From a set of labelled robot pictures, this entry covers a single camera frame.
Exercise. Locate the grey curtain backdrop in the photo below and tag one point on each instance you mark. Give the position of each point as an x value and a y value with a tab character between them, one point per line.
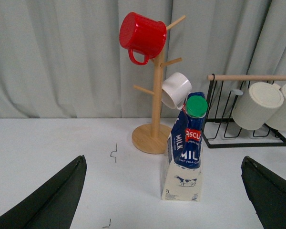
62	58

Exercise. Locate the black wire cup rack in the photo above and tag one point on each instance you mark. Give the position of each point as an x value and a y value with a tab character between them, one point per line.
220	130

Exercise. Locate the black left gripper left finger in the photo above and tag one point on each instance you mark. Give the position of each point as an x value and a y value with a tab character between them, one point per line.
52	205

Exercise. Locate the red enamel mug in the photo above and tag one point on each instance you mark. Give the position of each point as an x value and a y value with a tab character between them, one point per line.
143	37

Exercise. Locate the cream ribbed cup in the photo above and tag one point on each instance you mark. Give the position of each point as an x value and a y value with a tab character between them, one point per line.
257	105
278	119

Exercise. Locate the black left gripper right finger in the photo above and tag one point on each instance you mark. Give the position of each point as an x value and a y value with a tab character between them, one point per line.
267	192

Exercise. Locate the blue milk carton green cap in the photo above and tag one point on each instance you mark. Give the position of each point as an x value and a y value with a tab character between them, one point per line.
182	176

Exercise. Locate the cream ribbed cup right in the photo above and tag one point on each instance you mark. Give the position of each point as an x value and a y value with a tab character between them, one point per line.
278	119

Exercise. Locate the cream ribbed cup left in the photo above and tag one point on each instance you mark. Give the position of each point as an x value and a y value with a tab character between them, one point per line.
257	105

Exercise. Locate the wooden mug tree stand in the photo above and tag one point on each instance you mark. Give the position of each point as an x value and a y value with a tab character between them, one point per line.
152	138

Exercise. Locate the white mug on tree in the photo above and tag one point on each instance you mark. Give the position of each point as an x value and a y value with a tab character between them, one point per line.
174	90

